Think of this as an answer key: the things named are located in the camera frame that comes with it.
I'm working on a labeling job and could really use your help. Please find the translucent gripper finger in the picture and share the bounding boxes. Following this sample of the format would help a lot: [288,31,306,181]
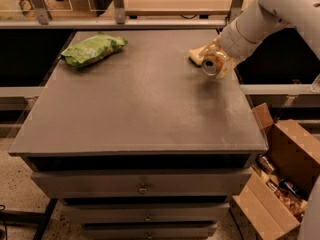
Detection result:
[216,52,242,79]
[199,36,221,57]

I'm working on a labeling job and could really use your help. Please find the snack packets in box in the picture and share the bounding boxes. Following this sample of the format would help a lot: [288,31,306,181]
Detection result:
[266,180,308,222]

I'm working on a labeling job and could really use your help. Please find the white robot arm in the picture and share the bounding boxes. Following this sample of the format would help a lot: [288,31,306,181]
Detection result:
[196,0,320,240]

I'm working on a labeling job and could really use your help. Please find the open cardboard box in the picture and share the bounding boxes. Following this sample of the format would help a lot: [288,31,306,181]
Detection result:
[234,104,320,240]

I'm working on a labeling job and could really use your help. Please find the yellow sponge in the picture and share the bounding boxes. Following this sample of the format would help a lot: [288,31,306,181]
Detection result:
[188,47,207,66]

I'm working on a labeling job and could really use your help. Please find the blue can in box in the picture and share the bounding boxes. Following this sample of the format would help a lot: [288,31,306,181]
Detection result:
[279,179,300,196]

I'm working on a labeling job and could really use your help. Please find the can in cardboard box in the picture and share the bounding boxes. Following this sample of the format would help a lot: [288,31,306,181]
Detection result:
[257,154,276,174]

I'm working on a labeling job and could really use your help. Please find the crushed orange soda can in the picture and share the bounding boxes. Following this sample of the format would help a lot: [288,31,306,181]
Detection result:
[201,52,226,77]

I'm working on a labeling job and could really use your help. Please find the grey metal shelf rail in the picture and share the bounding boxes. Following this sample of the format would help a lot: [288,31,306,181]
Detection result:
[0,0,250,30]

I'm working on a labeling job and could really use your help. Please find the grey drawer cabinet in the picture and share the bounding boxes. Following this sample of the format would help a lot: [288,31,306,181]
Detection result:
[10,30,267,240]

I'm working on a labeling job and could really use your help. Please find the green chip bag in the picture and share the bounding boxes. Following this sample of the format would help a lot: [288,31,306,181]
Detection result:
[60,32,128,68]

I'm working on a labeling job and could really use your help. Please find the top drawer knob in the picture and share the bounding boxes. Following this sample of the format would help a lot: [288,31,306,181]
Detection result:
[137,183,148,195]

